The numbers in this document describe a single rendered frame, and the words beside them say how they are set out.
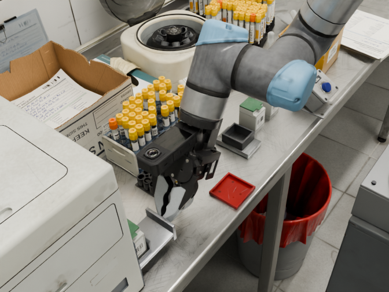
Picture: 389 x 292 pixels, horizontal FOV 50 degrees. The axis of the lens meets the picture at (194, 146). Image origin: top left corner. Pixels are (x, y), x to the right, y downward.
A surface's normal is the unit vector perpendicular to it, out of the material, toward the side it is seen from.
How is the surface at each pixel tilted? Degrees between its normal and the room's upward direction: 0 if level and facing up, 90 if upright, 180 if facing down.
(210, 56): 60
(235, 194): 0
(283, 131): 0
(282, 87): 65
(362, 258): 90
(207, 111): 69
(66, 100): 2
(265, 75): 53
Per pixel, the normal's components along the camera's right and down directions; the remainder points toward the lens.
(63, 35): 0.78, 0.41
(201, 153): 0.27, -0.91
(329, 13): -0.23, 0.75
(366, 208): -0.63, 0.55
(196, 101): -0.39, 0.19
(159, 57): -0.04, -0.73
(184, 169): -0.57, 0.11
